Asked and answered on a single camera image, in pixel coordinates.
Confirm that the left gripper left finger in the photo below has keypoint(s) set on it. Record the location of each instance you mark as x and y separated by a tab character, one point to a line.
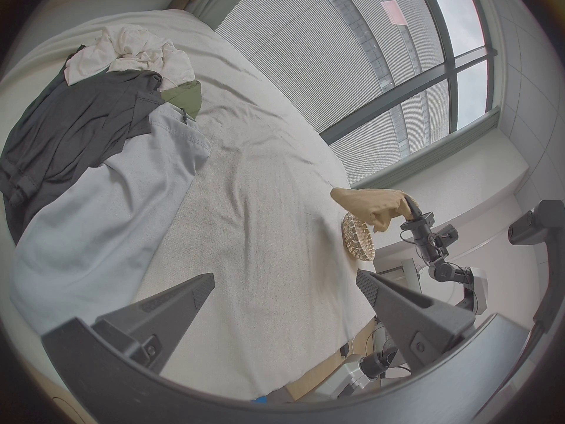
167	316

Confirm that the round woven basket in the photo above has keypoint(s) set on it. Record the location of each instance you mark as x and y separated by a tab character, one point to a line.
355	236

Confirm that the green garment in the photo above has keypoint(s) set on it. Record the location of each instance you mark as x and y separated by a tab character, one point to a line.
185	97

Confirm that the black garment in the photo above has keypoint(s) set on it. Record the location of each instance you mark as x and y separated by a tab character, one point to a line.
66	126

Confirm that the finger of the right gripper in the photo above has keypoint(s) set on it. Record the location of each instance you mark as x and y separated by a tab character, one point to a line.
413	210

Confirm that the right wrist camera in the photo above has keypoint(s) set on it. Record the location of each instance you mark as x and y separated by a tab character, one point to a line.
448	236

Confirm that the pale blue garment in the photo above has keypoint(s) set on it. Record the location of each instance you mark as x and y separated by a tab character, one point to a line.
88	236

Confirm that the white garment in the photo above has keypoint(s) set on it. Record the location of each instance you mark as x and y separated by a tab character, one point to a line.
132	51

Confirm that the window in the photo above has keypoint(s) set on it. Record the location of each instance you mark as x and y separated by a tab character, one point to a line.
331	60

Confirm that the tan shorts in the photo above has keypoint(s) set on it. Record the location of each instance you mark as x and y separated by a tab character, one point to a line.
370	203

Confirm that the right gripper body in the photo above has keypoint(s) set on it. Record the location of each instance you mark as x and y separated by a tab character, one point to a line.
421	230

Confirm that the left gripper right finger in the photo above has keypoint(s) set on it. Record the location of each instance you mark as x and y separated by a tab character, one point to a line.
410	320

